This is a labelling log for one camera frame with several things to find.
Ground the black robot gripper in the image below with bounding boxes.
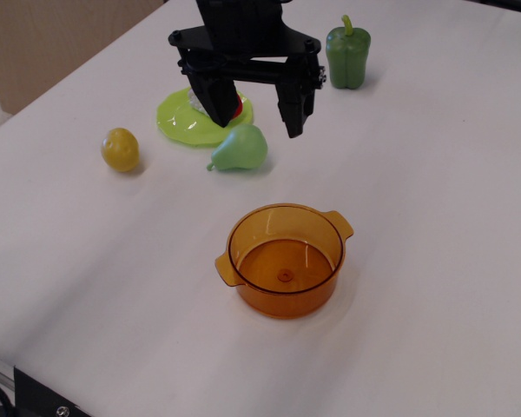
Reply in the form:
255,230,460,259
168,1,325,138

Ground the light green toy pear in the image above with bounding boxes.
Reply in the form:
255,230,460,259
207,124,268,171

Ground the orange transparent plastic pot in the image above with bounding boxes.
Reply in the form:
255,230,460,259
215,203,354,319

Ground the red and white toy sushi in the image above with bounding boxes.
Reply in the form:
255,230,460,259
188,89,243,120

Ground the light green plastic plate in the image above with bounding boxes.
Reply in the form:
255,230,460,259
156,87,254,148

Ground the green toy bell pepper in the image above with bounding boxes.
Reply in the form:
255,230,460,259
326,15,372,89

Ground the cardboard box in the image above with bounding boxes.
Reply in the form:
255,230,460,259
0,1,164,115

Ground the black metal table bracket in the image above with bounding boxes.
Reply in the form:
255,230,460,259
14,367,90,417

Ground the yellow toy lemon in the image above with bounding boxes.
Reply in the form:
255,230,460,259
101,128,140,172

